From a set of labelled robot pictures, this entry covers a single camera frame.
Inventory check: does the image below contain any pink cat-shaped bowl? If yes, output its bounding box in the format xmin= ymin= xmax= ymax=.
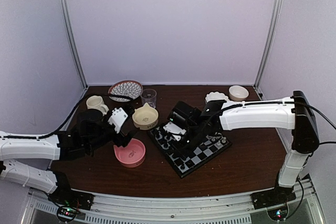
xmin=113 ymin=138 xmax=146 ymax=168

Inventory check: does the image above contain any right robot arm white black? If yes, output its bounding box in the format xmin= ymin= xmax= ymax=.
xmin=163 ymin=91 xmax=319 ymax=204

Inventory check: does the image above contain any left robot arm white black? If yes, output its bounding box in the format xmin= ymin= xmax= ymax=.
xmin=1 ymin=108 xmax=135 ymax=205

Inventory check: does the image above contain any white mug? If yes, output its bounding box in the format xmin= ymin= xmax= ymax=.
xmin=86 ymin=95 xmax=109 ymax=115

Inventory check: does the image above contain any white scalloped bowl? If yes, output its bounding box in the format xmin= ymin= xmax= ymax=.
xmin=205 ymin=91 xmax=229 ymax=103

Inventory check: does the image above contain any black white chessboard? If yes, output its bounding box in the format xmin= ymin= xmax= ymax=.
xmin=148 ymin=126 xmax=232 ymax=178

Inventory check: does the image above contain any cream round bowl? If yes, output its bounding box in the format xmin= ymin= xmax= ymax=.
xmin=229 ymin=85 xmax=249 ymax=101

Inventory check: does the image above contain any cream cat-shaped bowl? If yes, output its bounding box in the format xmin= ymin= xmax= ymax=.
xmin=132 ymin=103 xmax=159 ymax=131

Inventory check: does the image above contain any patterned ceramic plate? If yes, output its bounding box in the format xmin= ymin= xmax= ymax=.
xmin=108 ymin=80 xmax=143 ymax=102

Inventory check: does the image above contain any clear drinking glass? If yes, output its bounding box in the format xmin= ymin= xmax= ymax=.
xmin=141 ymin=89 xmax=157 ymax=108

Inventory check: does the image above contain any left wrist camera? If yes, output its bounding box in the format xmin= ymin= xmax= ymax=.
xmin=107 ymin=106 xmax=134 ymax=133

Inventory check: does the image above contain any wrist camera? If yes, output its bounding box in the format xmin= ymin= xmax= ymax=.
xmin=107 ymin=106 xmax=134 ymax=133
xmin=163 ymin=122 xmax=186 ymax=142

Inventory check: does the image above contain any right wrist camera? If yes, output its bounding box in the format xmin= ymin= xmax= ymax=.
xmin=163 ymin=122 xmax=186 ymax=142

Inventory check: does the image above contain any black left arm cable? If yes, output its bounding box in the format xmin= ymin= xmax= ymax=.
xmin=0 ymin=93 xmax=137 ymax=141

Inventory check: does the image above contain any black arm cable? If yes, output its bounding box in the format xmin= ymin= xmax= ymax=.
xmin=293 ymin=95 xmax=336 ymax=146
xmin=0 ymin=93 xmax=137 ymax=141

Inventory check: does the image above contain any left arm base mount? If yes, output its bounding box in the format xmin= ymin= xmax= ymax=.
xmin=48 ymin=188 xmax=94 ymax=210

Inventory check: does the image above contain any aluminium front rail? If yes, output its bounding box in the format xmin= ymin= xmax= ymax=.
xmin=18 ymin=178 xmax=327 ymax=223

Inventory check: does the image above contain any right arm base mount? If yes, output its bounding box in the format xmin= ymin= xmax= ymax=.
xmin=251 ymin=187 xmax=296 ymax=209

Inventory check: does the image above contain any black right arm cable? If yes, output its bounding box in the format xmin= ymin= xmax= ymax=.
xmin=293 ymin=95 xmax=336 ymax=146

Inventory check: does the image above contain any left aluminium frame post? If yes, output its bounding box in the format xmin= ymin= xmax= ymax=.
xmin=59 ymin=0 xmax=88 ymax=89

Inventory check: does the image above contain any aluminium frame post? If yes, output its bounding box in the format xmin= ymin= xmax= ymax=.
xmin=59 ymin=0 xmax=88 ymax=89
xmin=254 ymin=0 xmax=283 ymax=90

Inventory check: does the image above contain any right aluminium frame post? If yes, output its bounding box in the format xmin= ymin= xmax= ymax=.
xmin=254 ymin=0 xmax=283 ymax=90

